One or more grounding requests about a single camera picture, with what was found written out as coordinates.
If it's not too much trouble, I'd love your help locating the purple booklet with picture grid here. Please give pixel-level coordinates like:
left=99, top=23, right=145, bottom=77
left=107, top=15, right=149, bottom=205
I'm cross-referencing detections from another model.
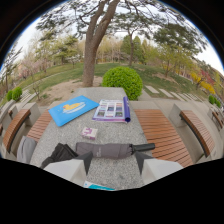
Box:
left=91, top=96, right=132, bottom=124

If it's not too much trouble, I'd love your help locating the wooden slat bench seat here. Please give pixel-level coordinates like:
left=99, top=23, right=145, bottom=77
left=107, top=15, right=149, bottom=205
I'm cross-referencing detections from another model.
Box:
left=133, top=108, right=194, bottom=168
left=26, top=109, right=54, bottom=143

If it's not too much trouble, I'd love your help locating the small white purple box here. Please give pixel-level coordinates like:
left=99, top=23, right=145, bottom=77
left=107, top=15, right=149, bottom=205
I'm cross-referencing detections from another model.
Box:
left=80, top=126, right=99, bottom=141

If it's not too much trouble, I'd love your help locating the round green shrub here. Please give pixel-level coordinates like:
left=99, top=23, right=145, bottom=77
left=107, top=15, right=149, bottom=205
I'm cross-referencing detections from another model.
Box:
left=101, top=66, right=144, bottom=101

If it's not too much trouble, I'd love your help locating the black cloth bag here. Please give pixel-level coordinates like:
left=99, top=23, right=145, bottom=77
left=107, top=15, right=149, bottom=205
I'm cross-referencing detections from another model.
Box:
left=40, top=142, right=79, bottom=169

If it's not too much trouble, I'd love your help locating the grey folded umbrella black handle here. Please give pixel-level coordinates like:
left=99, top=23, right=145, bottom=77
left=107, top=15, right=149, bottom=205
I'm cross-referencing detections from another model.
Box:
left=75, top=141, right=156, bottom=160

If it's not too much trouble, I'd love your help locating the large tree trunk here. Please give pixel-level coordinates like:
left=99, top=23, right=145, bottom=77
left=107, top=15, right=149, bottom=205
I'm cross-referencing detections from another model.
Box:
left=81, top=0, right=120, bottom=88

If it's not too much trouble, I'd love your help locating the teal paper card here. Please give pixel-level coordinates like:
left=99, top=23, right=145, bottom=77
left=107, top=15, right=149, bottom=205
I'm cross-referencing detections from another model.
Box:
left=82, top=180, right=116, bottom=192

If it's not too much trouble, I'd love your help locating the blue folder with duck illustration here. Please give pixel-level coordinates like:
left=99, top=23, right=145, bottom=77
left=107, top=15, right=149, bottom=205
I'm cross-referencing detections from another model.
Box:
left=48, top=95, right=100, bottom=128

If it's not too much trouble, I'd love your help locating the grey garment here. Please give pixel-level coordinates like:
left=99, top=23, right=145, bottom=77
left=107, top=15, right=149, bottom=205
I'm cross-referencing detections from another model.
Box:
left=16, top=135, right=37, bottom=165

